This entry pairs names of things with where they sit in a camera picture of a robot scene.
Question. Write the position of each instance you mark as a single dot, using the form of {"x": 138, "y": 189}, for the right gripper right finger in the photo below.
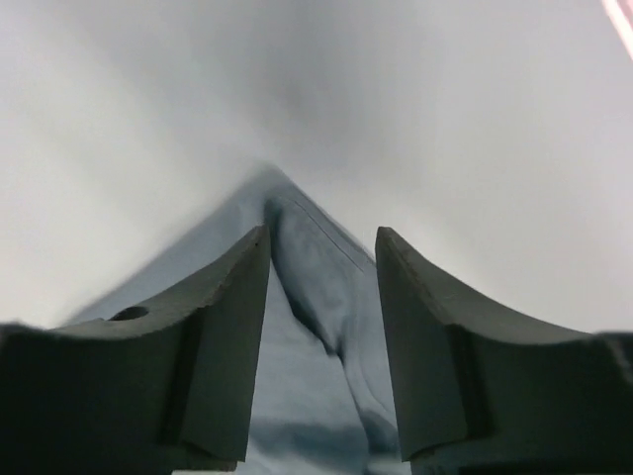
{"x": 482, "y": 389}

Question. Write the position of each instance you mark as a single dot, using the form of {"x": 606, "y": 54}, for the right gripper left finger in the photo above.
{"x": 165, "y": 385}

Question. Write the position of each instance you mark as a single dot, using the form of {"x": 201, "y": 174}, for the grey-blue t-shirt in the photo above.
{"x": 323, "y": 400}

